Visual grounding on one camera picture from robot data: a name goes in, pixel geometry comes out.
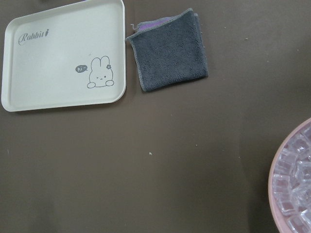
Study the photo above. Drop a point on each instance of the pile of clear ice cubes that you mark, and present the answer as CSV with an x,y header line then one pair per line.
x,y
294,182

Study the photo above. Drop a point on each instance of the dark grey cloth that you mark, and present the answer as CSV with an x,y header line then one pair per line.
x,y
169,50

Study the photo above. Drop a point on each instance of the cream rabbit tray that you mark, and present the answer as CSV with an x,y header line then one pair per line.
x,y
67,56

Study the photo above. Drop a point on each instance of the pink bowl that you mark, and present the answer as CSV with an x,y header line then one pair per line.
x,y
274,194

